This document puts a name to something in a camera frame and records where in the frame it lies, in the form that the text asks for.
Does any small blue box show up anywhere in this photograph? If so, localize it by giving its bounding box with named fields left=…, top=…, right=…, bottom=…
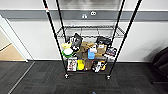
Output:
left=86, top=47, right=97, bottom=61

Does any black printed bag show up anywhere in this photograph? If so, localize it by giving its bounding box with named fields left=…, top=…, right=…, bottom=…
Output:
left=70, top=32, right=84, bottom=53

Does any green and white bowl toy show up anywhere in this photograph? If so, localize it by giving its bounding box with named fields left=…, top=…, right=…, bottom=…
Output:
left=62, top=47, right=75, bottom=58

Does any brown paper bag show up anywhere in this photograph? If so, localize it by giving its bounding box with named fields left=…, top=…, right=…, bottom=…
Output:
left=83, top=58, right=95, bottom=71

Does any small brown cardboard box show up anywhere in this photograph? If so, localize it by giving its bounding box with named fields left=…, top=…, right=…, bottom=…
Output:
left=96, top=44, right=108, bottom=56

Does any yellow container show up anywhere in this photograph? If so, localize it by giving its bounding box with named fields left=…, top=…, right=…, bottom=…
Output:
left=76, top=59, right=86, bottom=71

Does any wide black bag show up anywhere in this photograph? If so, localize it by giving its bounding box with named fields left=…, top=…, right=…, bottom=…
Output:
left=95, top=35, right=113, bottom=48

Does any red and white printed box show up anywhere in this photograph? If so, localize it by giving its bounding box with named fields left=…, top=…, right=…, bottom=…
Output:
left=66, top=57, right=79, bottom=73

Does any white and black toy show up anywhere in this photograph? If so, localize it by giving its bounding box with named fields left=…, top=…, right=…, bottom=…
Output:
left=91, top=60, right=103, bottom=73

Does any orange toy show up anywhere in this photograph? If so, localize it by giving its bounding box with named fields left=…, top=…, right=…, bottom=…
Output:
left=99, top=61, right=108, bottom=72

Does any black office chair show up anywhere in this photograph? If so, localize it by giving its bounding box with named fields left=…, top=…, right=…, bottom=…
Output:
left=151, top=46, right=168, bottom=85

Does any black wire shelf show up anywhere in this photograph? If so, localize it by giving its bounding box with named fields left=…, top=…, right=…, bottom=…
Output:
left=41, top=0, right=143, bottom=81

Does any white wall socket pair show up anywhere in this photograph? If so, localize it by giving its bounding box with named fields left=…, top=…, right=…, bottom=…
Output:
left=81, top=10, right=98, bottom=20

